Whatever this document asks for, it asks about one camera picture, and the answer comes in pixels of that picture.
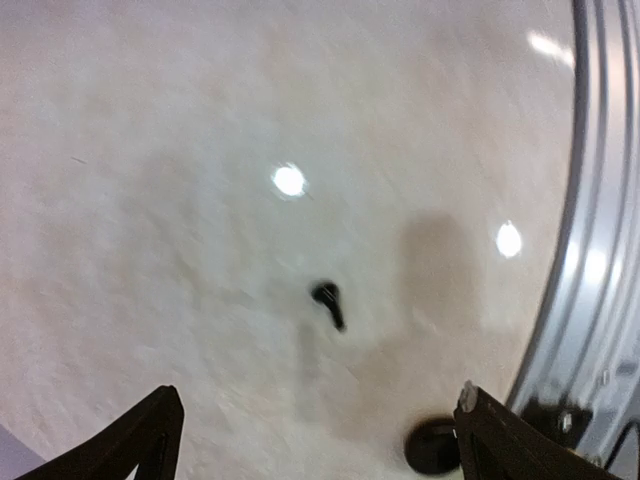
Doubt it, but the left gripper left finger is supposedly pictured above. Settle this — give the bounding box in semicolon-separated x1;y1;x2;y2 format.
19;385;185;480

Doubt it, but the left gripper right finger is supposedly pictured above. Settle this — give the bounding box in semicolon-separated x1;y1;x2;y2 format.
454;381;625;479

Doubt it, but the round black case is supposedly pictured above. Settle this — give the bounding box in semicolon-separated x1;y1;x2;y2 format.
403;417;461;476

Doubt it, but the black stem earbud left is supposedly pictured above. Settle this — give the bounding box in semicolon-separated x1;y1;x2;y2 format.
310;280;346;332

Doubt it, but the aluminium front rail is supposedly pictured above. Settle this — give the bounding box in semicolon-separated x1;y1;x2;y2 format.
508;1;639;479

